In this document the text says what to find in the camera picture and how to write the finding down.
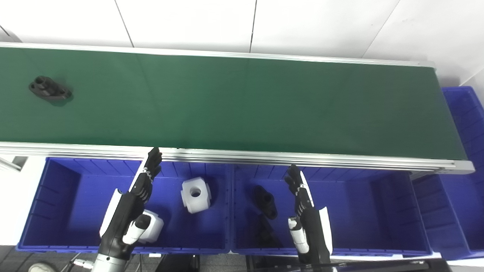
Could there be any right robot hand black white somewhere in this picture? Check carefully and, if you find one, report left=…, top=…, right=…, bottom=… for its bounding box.
left=284, top=164, right=333, bottom=265

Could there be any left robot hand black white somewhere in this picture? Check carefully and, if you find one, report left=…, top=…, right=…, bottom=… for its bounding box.
left=99, top=147, right=164, bottom=261

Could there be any black flange part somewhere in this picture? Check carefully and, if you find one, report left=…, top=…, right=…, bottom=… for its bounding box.
left=252, top=185, right=278, bottom=220
left=29, top=76, right=73, bottom=100
left=256, top=215, right=283, bottom=249

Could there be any white cube part with hole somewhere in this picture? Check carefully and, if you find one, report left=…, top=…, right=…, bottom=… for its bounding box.
left=181, top=177, right=211, bottom=214
left=138, top=210, right=164, bottom=244

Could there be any blue bin with black parts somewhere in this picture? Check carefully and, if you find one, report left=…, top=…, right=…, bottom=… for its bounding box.
left=230, top=163, right=433, bottom=257

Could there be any blue bin with white parts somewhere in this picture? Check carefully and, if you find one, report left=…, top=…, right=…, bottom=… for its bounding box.
left=16, top=157, right=232, bottom=254

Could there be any green conveyor belt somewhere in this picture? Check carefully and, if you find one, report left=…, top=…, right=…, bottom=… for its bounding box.
left=0, top=47, right=467, bottom=161
left=0, top=42, right=475, bottom=175

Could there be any blue bin at conveyor end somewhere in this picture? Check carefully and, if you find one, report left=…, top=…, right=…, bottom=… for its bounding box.
left=412, top=86, right=484, bottom=261

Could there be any left wrist cable connector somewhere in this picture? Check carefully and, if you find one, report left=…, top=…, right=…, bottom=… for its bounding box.
left=70, top=253, right=94, bottom=270

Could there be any silver conveyor leg bracket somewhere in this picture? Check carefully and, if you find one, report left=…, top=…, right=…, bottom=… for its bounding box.
left=0, top=156, right=29, bottom=172

